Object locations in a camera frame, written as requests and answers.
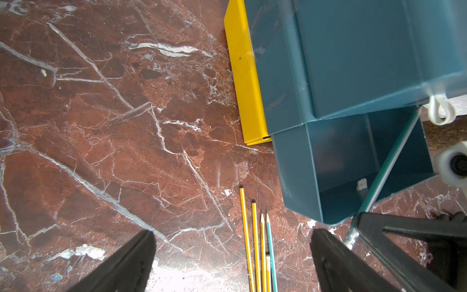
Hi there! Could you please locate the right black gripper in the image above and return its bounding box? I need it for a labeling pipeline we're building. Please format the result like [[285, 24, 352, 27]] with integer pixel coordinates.
[[356, 212, 467, 292]]

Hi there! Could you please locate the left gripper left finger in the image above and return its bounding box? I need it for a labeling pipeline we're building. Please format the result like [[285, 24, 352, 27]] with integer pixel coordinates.
[[69, 230, 156, 292]]

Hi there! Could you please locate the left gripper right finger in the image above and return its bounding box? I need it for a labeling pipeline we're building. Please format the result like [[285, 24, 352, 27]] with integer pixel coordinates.
[[310, 229, 399, 292]]

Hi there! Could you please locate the green pencil among yellows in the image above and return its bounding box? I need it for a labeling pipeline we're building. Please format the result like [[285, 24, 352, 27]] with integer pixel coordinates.
[[266, 214, 278, 292]]

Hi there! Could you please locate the teal drawer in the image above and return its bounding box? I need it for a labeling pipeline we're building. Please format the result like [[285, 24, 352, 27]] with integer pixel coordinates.
[[272, 107, 415, 225]]

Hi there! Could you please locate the yellow bottom drawer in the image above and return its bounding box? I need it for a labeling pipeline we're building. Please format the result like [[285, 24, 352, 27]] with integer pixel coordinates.
[[224, 0, 271, 146]]

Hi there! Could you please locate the teal drawer cabinet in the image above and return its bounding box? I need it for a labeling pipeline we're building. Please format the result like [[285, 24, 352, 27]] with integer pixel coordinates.
[[245, 1, 467, 135]]

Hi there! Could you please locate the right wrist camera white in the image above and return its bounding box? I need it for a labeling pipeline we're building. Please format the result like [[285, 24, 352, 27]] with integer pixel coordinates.
[[435, 141, 467, 189]]

